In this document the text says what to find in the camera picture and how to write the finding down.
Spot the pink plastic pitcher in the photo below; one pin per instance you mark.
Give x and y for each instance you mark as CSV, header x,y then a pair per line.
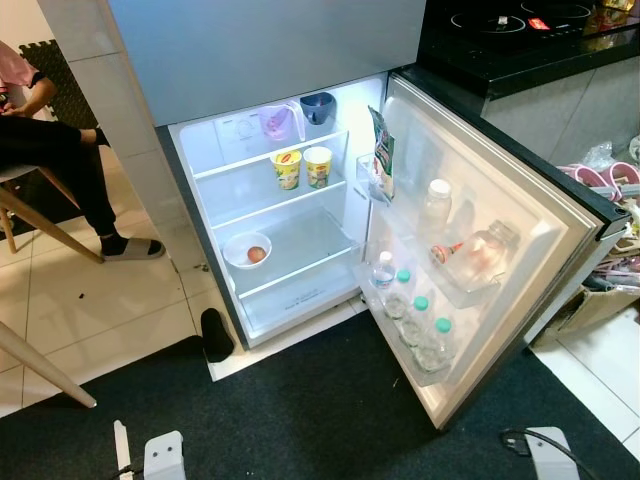
x,y
275,125

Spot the yellow red snack packet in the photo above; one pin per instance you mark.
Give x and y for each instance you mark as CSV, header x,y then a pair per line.
x,y
615,5

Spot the orange fruit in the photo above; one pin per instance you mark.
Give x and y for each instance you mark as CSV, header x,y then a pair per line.
x,y
257,254

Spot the small clear water bottle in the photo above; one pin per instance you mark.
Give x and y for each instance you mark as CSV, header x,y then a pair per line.
x,y
383,275

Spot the grey two-door fridge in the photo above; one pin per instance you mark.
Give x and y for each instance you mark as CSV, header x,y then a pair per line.
x,y
270,40

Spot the black oval fridge foot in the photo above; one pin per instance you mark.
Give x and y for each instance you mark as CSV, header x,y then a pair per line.
x,y
217,335

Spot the red capped glass bottle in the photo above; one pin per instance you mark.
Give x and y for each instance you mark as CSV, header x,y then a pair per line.
x,y
485,255

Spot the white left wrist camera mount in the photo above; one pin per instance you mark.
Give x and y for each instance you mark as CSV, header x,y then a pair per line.
x,y
165,458

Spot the glass fridge shelf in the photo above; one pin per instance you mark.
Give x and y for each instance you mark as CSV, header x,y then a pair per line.
x,y
230,152
240,205
310,245

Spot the black foam mat panel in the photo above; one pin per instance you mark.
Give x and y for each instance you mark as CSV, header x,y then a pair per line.
x,y
65,75

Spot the dark carpet mat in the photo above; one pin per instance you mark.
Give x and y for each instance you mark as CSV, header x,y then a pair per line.
x,y
330,420

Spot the white chair wooden legs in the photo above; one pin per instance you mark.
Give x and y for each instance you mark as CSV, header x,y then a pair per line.
x,y
15,175

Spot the white capped clear bottle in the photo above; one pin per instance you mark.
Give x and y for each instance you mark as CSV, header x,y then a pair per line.
x,y
437,210

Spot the white floor strip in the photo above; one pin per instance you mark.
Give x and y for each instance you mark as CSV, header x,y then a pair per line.
x,y
121,450

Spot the green capped clear bottle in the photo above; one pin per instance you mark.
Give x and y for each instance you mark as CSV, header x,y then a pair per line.
x,y
421,303
402,275
442,325

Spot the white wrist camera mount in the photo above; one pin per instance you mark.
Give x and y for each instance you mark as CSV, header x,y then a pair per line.
x,y
550,455
165,458

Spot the black kitchen countertop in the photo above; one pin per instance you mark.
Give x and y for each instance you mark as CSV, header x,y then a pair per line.
x,y
520,62

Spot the dark blue pitcher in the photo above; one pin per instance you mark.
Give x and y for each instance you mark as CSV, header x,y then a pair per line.
x,y
318,108

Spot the grey fridge door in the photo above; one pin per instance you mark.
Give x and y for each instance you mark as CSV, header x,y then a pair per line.
x,y
540,240

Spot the pink white slipper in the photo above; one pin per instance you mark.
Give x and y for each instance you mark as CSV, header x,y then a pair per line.
x,y
585,177
622,172

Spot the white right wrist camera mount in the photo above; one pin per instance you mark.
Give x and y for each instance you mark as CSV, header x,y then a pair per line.
x,y
550,455

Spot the green snack packet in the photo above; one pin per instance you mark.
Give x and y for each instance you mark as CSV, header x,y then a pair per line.
x,y
382,155

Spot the white round bowl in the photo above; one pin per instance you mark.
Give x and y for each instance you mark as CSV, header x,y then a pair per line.
x,y
233,248

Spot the yellow instant noodle cup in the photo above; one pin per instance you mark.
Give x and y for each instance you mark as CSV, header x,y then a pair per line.
x,y
286,172
318,168

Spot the black induction cooktop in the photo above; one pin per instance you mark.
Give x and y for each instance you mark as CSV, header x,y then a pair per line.
x,y
490,20

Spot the person in pink shirt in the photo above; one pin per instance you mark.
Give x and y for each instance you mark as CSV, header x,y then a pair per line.
x,y
60,150

